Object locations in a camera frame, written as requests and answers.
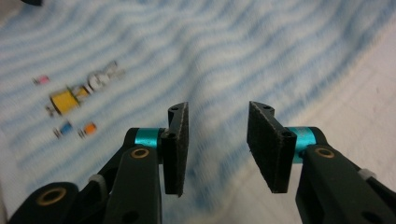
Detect light blue striped towel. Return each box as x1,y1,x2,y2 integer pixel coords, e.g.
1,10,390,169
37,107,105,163
0,0,396,224

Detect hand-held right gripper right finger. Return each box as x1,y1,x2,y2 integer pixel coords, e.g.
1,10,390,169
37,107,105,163
247,101,317,194

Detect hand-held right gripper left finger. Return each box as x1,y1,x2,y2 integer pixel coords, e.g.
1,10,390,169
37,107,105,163
134,102,190,198

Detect white foam mat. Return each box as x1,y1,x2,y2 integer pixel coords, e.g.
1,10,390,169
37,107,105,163
218,18,396,224

